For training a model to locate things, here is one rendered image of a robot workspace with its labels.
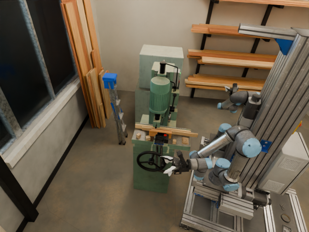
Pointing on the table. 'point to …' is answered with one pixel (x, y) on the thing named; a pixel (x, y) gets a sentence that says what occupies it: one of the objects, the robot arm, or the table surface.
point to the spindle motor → (159, 95)
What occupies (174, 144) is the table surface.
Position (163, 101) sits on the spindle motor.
